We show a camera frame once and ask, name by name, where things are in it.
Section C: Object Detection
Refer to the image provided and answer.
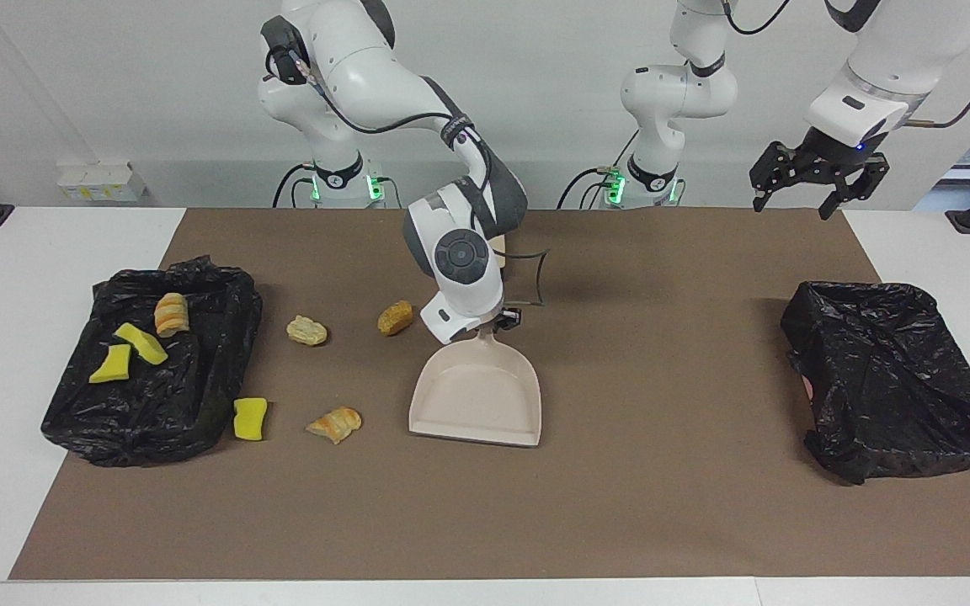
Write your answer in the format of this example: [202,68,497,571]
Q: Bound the small yellow sponge piece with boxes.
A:
[88,343,133,385]

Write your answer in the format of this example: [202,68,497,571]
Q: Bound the notched yellow sponge piece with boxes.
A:
[113,322,170,366]

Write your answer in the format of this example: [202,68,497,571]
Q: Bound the brown table mat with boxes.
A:
[9,208,970,580]

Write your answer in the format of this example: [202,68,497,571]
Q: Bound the golden brown bread roll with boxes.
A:
[377,300,414,337]

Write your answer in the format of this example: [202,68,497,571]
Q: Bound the beige plastic dustpan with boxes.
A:
[408,324,542,448]

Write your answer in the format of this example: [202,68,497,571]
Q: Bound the dark left gripper cable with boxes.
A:
[725,0,970,129]

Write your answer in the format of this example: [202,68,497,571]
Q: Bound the black bag lined bin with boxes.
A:
[781,280,970,486]
[40,257,264,468]

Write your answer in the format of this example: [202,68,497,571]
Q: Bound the dark right gripper cable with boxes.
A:
[270,42,552,306]

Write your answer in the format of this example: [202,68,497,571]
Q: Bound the striped croissant bread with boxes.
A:
[306,407,363,445]
[154,292,191,339]

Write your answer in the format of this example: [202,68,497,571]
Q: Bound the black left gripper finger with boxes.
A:
[749,141,824,213]
[818,155,889,222]

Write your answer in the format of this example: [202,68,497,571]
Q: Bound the white power strip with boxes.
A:
[57,160,147,203]

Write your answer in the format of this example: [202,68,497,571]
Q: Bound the dark gripper cable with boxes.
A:
[270,42,552,306]
[725,0,970,129]

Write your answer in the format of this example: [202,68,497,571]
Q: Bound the pale pastry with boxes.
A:
[286,315,328,347]

